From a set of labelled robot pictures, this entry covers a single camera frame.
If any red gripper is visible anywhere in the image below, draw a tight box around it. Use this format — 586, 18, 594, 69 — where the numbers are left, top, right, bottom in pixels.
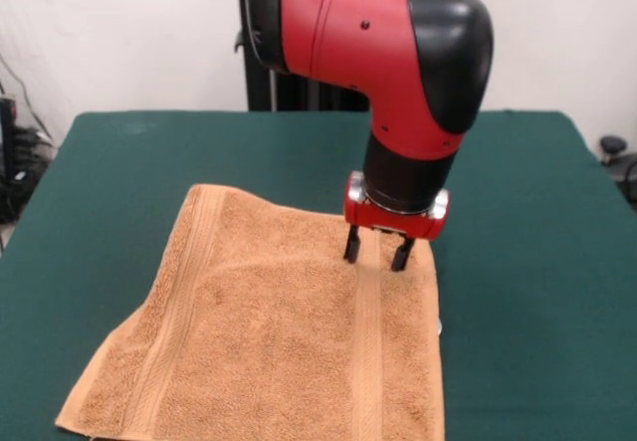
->
342, 170, 453, 273

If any orange terry towel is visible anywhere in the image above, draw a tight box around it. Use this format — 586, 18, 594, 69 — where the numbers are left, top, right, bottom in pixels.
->
53, 184, 445, 441

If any dark green table cloth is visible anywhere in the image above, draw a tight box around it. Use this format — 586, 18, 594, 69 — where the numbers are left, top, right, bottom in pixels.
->
0, 110, 637, 441

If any black round knob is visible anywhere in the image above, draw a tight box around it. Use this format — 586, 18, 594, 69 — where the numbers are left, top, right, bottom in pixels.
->
599, 135, 629, 164

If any black electronics box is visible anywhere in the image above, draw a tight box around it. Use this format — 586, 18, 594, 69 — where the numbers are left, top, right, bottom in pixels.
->
0, 96, 19, 223

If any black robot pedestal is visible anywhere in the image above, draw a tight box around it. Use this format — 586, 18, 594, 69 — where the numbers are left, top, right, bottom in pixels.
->
217, 0, 432, 112

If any black cable bundle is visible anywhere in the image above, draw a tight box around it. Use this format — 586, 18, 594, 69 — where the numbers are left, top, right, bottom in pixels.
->
12, 127, 57, 183

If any grey wall cable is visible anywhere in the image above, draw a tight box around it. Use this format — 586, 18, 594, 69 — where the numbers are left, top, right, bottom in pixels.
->
0, 55, 51, 138

